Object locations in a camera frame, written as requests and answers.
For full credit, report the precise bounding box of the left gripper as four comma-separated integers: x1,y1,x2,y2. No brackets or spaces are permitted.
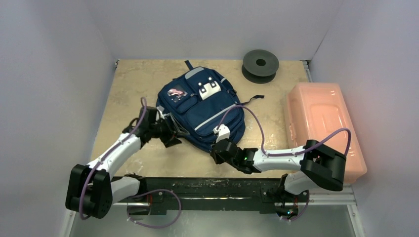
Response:
148,114,188,147

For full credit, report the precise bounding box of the navy blue student backpack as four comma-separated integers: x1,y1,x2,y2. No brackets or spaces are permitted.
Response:
156,60,246,153

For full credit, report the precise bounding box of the pink eraser stick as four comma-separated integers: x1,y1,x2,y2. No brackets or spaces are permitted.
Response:
167,88,187,100

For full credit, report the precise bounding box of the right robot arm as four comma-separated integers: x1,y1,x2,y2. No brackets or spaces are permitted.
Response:
210,139,346,201

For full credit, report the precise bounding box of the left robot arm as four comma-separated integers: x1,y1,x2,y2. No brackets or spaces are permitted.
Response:
65,106,181,220

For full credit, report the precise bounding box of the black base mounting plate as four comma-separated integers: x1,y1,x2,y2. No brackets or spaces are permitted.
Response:
121,176,309,218

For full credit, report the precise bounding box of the dark grey filament spool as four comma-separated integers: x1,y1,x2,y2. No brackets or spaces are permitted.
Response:
242,49,279,84

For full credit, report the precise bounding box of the translucent orange plastic box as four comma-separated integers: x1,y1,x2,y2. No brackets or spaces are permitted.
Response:
284,82,367,184

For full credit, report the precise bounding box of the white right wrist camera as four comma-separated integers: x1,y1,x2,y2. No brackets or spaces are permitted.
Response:
213,124,230,143

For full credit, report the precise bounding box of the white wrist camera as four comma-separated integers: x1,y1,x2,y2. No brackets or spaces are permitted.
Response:
213,124,230,143
156,110,165,121

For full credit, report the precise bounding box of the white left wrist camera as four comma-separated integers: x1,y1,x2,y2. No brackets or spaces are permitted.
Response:
156,110,165,121

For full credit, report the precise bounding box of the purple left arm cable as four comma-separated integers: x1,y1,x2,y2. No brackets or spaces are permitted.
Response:
78,96,149,220

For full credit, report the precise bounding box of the aluminium frame rail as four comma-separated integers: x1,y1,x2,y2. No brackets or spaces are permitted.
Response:
58,185,366,237

